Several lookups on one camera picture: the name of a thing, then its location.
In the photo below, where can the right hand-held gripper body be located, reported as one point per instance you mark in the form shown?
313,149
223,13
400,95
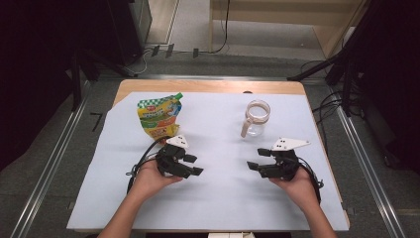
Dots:
287,163

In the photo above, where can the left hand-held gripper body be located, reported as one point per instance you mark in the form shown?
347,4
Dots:
168,157

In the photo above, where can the clear jar with beige rim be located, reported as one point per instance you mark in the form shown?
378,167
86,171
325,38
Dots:
256,114

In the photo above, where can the yellow green refill pouch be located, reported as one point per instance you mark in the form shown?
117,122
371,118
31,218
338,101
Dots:
158,115

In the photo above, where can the person's right hand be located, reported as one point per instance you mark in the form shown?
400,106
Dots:
302,190

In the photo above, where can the person's left hand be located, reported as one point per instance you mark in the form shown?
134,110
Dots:
148,180

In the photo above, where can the white paper table sheet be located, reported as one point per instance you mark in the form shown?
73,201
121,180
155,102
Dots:
224,198

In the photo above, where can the black table grommet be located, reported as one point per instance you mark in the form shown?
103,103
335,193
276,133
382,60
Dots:
247,92

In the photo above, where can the black metal stand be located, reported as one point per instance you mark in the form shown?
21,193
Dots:
346,86
76,82

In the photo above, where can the light wooden shelf unit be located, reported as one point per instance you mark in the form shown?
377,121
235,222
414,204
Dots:
330,36

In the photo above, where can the black cabinet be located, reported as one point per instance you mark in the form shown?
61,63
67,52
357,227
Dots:
132,26

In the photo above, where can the dark curtain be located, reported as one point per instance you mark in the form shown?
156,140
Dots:
396,82
33,66

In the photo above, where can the metal floor rail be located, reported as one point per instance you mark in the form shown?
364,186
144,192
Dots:
49,168
369,165

